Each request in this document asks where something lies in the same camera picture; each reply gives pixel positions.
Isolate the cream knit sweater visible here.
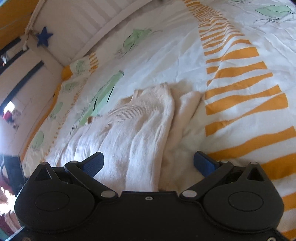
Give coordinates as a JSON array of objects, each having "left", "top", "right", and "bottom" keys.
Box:
[{"left": 48, "top": 83, "right": 201, "bottom": 193}]

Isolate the white duvet orange green print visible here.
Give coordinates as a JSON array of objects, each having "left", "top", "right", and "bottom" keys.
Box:
[{"left": 23, "top": 1, "right": 295, "bottom": 240}]

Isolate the blue star decoration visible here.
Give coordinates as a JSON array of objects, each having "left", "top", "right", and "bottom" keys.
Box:
[{"left": 36, "top": 26, "right": 54, "bottom": 48}]

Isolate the white wooden bed frame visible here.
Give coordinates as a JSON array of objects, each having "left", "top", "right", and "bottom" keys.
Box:
[{"left": 0, "top": 0, "right": 153, "bottom": 158}]

